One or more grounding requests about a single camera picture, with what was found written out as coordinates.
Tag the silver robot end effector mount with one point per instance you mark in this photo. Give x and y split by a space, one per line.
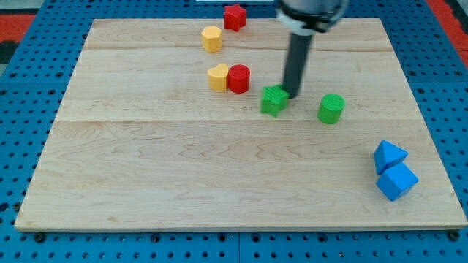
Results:
307 17

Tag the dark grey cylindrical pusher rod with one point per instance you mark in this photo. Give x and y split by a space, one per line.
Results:
297 55

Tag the green star block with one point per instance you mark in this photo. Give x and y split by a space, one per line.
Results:
274 100

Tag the red star block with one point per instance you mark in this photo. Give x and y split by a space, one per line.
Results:
234 17

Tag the yellow heart block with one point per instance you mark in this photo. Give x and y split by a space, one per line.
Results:
217 77

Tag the red cylinder block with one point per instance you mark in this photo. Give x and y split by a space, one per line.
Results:
239 78

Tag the green cylinder block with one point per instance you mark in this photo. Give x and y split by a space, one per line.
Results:
330 109

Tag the yellow hexagon block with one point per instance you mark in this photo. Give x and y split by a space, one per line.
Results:
212 39

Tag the blue triangle block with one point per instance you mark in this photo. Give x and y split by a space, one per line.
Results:
388 155

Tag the wooden board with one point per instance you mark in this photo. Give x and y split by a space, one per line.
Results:
141 143

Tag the blue cube block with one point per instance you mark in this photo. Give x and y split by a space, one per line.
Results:
397 181

